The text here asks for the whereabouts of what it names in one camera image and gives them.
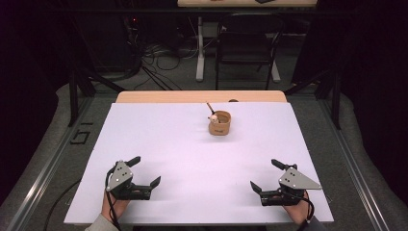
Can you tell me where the black floor cable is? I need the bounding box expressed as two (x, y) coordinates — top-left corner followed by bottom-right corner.
(42, 178), (82, 231)

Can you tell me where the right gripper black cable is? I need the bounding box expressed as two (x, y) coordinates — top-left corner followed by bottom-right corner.
(287, 188), (316, 227)

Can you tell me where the person's right hand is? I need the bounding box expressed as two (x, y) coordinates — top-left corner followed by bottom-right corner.
(282, 192), (312, 226)

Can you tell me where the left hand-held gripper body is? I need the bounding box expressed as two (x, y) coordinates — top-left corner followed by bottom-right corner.
(105, 160), (152, 202)

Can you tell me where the aluminium floor rail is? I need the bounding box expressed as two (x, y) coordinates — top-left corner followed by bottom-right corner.
(5, 95), (94, 231)
(317, 95), (392, 231)

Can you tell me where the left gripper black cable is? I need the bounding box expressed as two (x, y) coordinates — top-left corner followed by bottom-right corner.
(104, 166), (123, 231)

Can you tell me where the tangle of floor cables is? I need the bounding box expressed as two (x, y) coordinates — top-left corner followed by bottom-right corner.
(127, 15), (200, 91)

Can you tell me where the wooden desk top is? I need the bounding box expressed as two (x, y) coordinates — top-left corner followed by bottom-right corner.
(176, 0), (319, 9)

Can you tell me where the white board table cover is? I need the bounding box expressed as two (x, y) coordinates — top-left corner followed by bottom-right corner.
(63, 101), (335, 225)

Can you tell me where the light wooden table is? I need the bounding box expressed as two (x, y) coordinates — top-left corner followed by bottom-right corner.
(115, 90), (288, 104)

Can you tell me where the black metal stand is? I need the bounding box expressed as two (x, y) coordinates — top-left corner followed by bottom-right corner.
(283, 67), (343, 131)
(66, 67), (127, 128)

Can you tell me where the person's left hand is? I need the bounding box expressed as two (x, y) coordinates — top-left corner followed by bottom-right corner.
(101, 191), (131, 223)

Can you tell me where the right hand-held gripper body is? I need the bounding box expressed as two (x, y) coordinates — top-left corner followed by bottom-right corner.
(259, 167), (323, 207)

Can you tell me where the brown pen holder cup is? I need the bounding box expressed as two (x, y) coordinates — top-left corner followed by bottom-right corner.
(207, 110), (233, 137)

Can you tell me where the black folding chair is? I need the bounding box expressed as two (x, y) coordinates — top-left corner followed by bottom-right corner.
(214, 12), (287, 91)

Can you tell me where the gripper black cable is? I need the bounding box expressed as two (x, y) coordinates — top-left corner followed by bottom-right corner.
(287, 188), (316, 227)
(104, 166), (123, 231)

